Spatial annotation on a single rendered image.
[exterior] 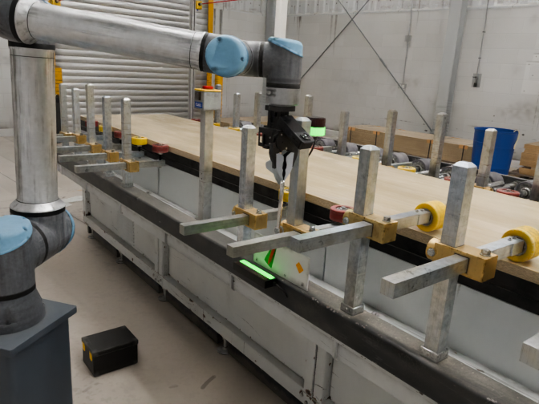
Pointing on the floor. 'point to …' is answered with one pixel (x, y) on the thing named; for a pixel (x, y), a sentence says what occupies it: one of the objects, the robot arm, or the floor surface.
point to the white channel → (281, 18)
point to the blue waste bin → (500, 158)
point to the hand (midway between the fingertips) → (281, 180)
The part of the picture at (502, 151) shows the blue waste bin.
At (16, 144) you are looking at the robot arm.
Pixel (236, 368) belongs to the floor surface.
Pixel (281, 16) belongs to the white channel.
